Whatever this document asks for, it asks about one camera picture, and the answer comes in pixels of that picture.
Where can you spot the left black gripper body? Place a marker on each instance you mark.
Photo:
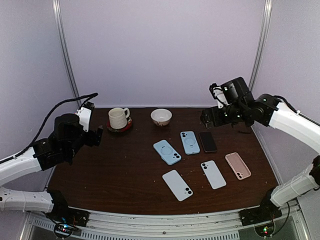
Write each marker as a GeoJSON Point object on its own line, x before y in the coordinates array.
{"type": "Point", "coordinates": [91, 141]}

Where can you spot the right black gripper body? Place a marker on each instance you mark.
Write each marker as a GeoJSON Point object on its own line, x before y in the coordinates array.
{"type": "Point", "coordinates": [217, 120]}

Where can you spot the purple phone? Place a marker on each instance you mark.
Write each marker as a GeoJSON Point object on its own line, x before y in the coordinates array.
{"type": "Point", "coordinates": [207, 141]}

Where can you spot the white phone from blue case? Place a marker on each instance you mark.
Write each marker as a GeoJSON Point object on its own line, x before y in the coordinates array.
{"type": "Point", "coordinates": [213, 175]}

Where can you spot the pink phone case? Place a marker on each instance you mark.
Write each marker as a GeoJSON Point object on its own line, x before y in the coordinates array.
{"type": "Point", "coordinates": [238, 166]}

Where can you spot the silver phone from case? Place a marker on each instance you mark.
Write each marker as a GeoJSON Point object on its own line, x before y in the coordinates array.
{"type": "Point", "coordinates": [177, 185]}

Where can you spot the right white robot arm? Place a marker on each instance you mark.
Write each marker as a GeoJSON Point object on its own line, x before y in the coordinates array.
{"type": "Point", "coordinates": [236, 104]}

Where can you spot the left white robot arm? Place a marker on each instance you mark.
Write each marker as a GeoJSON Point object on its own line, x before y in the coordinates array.
{"type": "Point", "coordinates": [62, 145]}

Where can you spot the cream ribbed mug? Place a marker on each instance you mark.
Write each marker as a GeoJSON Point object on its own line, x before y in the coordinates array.
{"type": "Point", "coordinates": [118, 117]}

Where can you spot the red patterned coaster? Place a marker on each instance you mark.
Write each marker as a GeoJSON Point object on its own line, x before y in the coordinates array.
{"type": "Point", "coordinates": [121, 130]}

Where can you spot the white ceramic bowl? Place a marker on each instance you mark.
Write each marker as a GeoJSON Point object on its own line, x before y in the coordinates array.
{"type": "Point", "coordinates": [161, 117]}

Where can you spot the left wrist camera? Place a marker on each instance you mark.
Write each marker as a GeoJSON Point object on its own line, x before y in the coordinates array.
{"type": "Point", "coordinates": [84, 113]}

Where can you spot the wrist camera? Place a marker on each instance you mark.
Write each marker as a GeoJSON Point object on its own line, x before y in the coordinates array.
{"type": "Point", "coordinates": [218, 94]}
{"type": "Point", "coordinates": [84, 113]}

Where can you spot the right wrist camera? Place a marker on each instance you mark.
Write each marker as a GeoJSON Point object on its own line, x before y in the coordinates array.
{"type": "Point", "coordinates": [218, 94]}

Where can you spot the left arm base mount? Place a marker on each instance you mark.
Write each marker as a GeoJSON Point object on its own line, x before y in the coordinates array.
{"type": "Point", "coordinates": [66, 220]}

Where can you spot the front aluminium rail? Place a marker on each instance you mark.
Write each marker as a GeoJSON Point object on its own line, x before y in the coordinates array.
{"type": "Point", "coordinates": [224, 225]}

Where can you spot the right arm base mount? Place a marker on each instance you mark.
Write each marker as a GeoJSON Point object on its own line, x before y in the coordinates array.
{"type": "Point", "coordinates": [262, 218]}

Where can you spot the right aluminium frame post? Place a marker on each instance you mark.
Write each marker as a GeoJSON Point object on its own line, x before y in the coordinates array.
{"type": "Point", "coordinates": [264, 31]}

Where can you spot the aluminium frame post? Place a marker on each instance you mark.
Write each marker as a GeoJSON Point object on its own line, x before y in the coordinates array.
{"type": "Point", "coordinates": [264, 31]}
{"type": "Point", "coordinates": [56, 4]}

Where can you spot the left aluminium frame post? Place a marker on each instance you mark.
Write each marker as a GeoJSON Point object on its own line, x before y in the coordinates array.
{"type": "Point", "coordinates": [56, 4]}

